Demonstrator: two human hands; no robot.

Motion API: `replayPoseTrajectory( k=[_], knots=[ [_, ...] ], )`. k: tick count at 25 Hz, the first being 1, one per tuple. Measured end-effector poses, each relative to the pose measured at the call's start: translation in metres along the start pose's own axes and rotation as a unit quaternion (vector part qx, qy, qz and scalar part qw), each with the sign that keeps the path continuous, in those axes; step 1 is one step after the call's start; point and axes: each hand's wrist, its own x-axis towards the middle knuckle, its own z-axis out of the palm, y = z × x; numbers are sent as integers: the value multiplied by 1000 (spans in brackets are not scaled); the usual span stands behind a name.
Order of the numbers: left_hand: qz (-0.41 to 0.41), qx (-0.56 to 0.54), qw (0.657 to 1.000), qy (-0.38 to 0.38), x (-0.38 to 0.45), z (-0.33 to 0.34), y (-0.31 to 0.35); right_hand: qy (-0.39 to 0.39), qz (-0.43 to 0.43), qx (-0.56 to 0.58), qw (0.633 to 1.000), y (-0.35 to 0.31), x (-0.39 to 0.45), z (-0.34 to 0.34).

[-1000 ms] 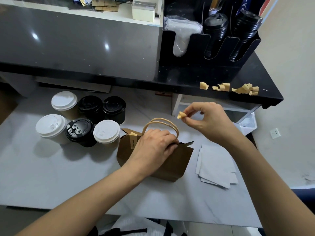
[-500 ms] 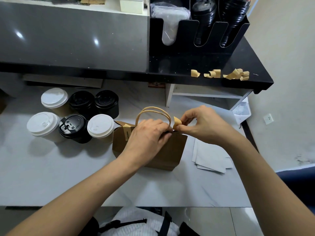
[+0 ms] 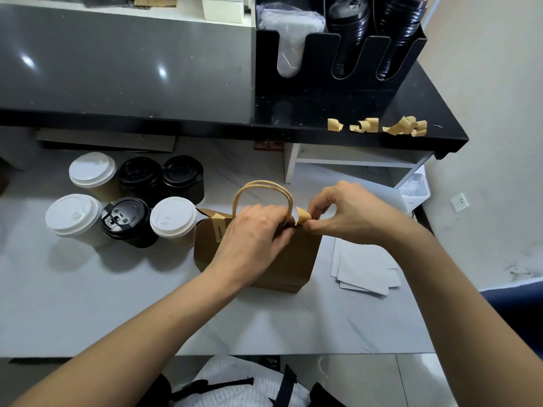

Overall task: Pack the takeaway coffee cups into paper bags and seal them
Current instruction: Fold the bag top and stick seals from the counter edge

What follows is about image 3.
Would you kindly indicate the person's right forearm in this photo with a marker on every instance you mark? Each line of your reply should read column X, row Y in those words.
column 475, row 318

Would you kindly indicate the white wall socket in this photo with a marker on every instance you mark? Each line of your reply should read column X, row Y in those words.
column 460, row 201

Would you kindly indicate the white box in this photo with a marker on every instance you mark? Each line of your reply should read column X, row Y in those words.
column 222, row 8

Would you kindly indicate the stack of white paper sheets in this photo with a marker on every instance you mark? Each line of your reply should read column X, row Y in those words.
column 365, row 267

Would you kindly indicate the person's white shirt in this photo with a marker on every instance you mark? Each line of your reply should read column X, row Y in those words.
column 229, row 377

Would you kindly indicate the black body harness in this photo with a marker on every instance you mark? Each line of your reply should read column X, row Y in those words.
column 157, row 394

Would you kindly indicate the white support panel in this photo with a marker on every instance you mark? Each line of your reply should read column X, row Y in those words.
column 19, row 148

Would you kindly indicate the row of tan tape strips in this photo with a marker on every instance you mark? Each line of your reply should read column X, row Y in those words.
column 334, row 125

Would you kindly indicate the person's right hand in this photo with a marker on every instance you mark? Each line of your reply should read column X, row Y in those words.
column 356, row 214

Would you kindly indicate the person's left forearm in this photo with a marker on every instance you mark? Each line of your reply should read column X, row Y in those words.
column 127, row 351

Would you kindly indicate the plastic wrapped white pack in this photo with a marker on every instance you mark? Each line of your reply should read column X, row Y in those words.
column 288, row 34

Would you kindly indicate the single tan tape strip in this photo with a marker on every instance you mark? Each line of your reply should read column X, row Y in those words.
column 219, row 226
column 303, row 215

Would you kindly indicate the group of lidded coffee cups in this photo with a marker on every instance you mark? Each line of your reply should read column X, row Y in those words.
column 72, row 214

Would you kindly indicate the black acrylic organizer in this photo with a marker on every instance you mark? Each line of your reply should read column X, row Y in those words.
column 322, row 93

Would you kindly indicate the white small appliance on floor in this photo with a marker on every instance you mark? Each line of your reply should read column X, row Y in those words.
column 416, row 190

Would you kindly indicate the person's left hand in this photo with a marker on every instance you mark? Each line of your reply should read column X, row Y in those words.
column 250, row 246

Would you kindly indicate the brown paper bag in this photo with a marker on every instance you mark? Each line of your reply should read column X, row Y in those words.
column 297, row 263

